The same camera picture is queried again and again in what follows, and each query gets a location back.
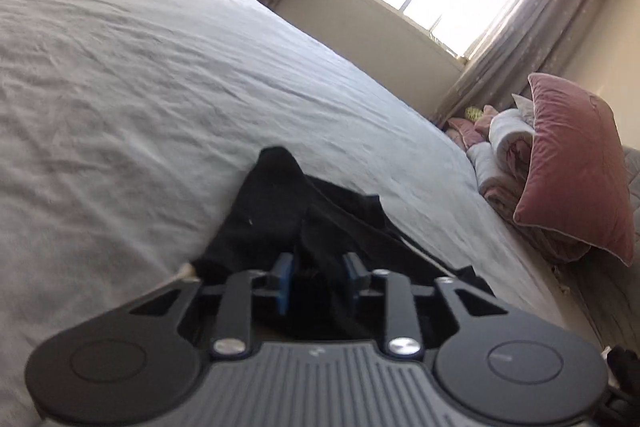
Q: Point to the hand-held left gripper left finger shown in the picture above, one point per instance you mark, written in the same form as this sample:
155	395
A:
284	284

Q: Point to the small pink pillows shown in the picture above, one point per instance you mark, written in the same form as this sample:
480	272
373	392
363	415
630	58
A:
465	134

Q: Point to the pink velvet pillow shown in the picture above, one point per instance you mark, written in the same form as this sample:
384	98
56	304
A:
575	167

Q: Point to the yellow-green plush toy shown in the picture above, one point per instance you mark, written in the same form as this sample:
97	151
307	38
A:
472	112

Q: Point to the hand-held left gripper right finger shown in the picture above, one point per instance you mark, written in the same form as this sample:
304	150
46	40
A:
352	279

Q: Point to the black and beige fleece garment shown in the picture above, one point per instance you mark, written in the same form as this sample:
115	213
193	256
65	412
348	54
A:
280	217

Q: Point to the grey star-print curtain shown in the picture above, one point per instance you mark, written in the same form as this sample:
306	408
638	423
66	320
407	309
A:
530	37

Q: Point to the folded white and pink quilt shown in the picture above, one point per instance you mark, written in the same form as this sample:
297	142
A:
500	147

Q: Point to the grey quilted headboard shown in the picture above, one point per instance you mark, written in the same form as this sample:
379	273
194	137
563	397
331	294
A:
610	307

